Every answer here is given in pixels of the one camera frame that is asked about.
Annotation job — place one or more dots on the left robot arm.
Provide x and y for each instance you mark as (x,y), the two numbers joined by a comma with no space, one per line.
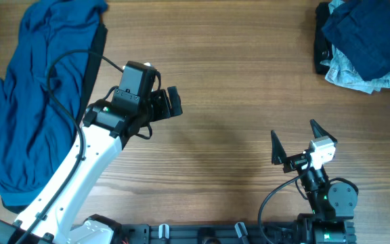
(107,126)

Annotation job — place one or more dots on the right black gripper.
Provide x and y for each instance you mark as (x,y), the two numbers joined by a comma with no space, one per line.
(279,156)

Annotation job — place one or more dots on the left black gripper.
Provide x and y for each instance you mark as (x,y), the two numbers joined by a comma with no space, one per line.
(164,110)

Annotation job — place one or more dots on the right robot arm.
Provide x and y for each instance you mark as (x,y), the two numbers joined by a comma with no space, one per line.
(332,201)

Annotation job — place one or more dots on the black folded garment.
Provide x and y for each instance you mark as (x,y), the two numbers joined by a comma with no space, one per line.
(322,47)

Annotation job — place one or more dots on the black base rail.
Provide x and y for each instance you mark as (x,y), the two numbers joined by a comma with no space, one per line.
(215,233)

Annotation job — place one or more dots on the dark blue shorts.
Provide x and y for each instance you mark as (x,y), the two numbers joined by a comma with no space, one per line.
(361,31)

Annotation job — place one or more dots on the black garment under shirt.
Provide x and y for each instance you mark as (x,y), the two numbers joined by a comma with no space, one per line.
(52,87)

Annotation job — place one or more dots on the bright blue shirt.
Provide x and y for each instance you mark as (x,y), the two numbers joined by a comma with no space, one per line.
(50,23)

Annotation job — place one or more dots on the light blue folded jeans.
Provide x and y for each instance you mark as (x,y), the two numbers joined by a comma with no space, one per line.
(341,72)

